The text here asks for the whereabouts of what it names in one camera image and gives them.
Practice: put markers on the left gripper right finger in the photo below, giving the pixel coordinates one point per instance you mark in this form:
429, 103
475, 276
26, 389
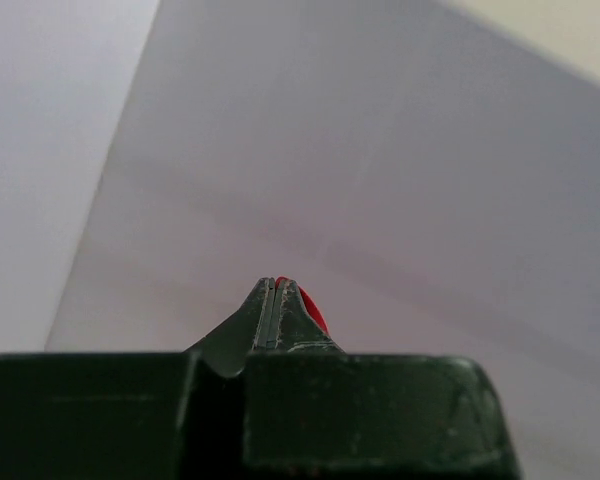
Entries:
314, 411

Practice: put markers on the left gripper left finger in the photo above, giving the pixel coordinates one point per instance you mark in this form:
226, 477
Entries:
141, 415

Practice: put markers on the red t-shirt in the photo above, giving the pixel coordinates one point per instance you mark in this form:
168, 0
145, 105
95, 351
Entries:
312, 310

